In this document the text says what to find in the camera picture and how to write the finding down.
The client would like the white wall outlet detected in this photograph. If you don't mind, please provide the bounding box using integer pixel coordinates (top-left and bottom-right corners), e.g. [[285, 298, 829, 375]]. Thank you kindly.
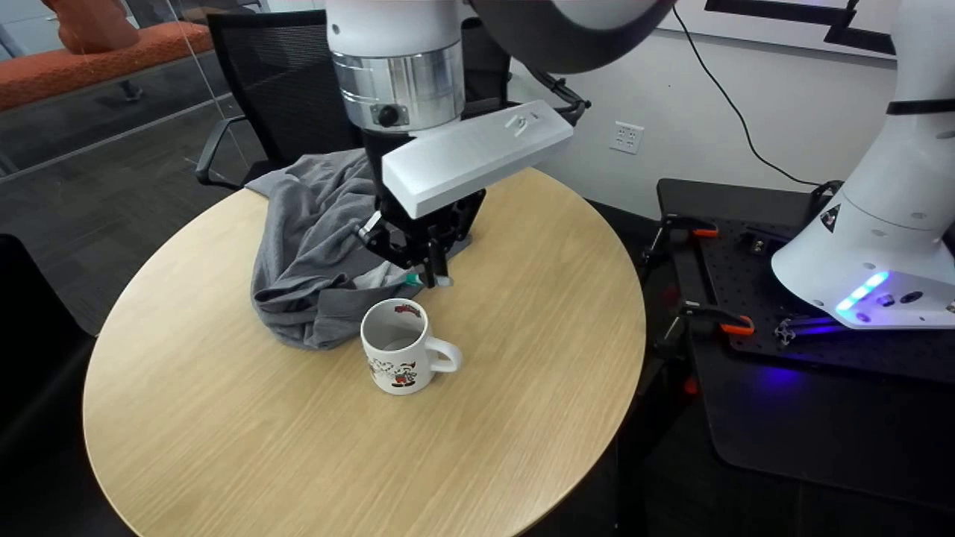
[[605, 116, 649, 157]]

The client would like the black clamp with orange handle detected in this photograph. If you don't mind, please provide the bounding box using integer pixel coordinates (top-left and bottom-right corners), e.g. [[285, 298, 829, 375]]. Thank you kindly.
[[640, 213, 725, 272], [649, 296, 762, 360]]

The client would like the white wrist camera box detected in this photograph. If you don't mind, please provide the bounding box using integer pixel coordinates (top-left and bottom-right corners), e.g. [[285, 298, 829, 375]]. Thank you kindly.
[[379, 98, 578, 223]]

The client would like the black wall cable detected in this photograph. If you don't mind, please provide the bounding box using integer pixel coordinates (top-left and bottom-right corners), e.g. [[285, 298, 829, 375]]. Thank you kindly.
[[669, 0, 849, 192]]

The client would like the orange sofa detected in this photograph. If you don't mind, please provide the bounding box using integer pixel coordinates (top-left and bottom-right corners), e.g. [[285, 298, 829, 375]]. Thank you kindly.
[[0, 0, 217, 113]]

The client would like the grey crumpled cloth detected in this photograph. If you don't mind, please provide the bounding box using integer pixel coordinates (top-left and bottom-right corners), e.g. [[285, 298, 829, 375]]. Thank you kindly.
[[246, 147, 429, 351]]

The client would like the black robot mounting cart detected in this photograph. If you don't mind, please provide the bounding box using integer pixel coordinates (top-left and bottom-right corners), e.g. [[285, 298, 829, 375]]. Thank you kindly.
[[616, 177, 955, 515]]

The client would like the black office chair with armrests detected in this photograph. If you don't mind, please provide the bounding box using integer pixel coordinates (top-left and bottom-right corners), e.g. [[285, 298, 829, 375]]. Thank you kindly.
[[192, 8, 365, 195]]

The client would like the black padded chair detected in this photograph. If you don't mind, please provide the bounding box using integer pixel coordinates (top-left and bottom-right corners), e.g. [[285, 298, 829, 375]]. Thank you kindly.
[[0, 231, 104, 537]]

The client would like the white printed mug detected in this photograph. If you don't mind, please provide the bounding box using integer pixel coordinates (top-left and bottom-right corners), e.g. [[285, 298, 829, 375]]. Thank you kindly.
[[359, 296, 467, 396]]

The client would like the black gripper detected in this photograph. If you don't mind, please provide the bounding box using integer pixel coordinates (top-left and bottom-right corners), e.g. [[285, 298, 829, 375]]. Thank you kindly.
[[359, 128, 493, 292]]

